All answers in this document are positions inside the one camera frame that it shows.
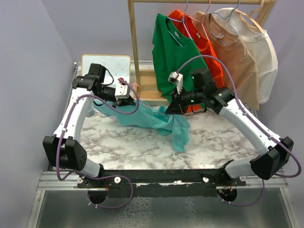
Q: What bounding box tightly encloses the small whiteboard wooden frame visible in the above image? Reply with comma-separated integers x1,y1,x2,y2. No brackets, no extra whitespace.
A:
81,54,131,89

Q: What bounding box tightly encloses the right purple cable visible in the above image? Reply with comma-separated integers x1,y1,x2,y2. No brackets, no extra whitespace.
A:
175,55,303,207

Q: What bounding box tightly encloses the purple cable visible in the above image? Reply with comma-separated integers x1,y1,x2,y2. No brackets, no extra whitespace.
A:
175,55,303,207
56,78,141,209

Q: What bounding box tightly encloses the teal t-shirt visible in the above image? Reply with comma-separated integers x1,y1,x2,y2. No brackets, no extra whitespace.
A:
93,100,190,152

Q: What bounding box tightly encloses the green t-shirt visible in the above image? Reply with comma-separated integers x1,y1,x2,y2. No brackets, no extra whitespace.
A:
152,13,200,102

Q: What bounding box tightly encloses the pink wire hanger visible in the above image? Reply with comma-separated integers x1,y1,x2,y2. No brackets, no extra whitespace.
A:
131,83,159,115

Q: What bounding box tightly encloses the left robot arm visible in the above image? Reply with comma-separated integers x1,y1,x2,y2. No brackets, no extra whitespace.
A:
43,64,140,188

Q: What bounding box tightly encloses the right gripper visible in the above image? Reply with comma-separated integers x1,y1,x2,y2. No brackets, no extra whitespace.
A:
165,85,205,115

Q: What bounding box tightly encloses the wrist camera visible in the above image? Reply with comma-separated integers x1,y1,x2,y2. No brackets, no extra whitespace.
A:
168,72,183,94
114,83,130,100

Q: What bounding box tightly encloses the pink wire hanger tan shirt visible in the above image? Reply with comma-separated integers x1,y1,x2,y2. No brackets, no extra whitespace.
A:
190,0,214,41

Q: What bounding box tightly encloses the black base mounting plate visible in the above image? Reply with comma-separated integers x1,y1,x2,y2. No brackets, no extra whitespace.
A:
47,163,247,198

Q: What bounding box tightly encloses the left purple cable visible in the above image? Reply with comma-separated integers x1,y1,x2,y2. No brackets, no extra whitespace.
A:
56,78,141,209

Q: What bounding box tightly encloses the aluminium rail frame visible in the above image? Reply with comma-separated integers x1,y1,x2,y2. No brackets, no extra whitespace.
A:
26,62,297,228

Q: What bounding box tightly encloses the cream white t-shirt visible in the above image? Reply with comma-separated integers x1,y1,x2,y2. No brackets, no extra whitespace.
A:
213,7,278,105

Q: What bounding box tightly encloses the wooden hanger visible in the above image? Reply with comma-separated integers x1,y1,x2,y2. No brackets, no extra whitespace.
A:
235,0,265,33

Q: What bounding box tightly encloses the blue wire hanger green shirt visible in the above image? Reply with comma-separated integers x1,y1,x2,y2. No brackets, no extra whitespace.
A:
167,1,193,40

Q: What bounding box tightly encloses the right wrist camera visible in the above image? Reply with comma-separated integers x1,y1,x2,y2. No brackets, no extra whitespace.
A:
168,72,183,94

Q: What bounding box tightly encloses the orange t-shirt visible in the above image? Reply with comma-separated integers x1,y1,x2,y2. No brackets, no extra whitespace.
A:
168,9,225,113

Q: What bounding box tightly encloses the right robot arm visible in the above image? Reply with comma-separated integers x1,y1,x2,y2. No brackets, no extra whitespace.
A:
165,68,294,186

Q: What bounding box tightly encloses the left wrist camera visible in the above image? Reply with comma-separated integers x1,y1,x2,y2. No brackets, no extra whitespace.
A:
114,83,130,100

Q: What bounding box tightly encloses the wooden clothes rack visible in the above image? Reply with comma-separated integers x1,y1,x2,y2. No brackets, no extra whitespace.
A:
127,0,276,105

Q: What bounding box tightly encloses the tan t-shirt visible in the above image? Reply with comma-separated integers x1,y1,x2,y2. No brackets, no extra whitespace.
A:
192,11,259,110

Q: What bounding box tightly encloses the small clear plastic cup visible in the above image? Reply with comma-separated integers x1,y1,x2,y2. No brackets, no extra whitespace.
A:
86,109,95,117

